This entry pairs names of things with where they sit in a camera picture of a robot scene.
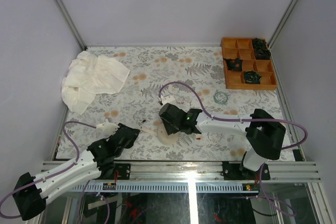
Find beige round jewelry case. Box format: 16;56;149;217
141;124;179;146

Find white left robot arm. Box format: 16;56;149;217
13;123;140;221

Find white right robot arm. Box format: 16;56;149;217
159;103;286;180

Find floral patterned table mat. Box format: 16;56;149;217
54;47;282;161

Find crumpled white cloth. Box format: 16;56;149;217
61;51;130;115

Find black flower orange dots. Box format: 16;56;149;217
224;58;243;72

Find black flower yellow green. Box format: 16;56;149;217
243;71;262;84

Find wooden compartment tray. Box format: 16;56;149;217
221;37;277;91

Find black fabric flower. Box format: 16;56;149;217
252;38;267;49
254;48;271;60

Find black fabric flower top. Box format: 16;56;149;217
252;38;267;49

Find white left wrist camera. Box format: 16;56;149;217
96;118;119;137

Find aluminium front rail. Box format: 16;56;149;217
36;159;322;183

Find green beaded bracelet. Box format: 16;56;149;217
213;91;228;104

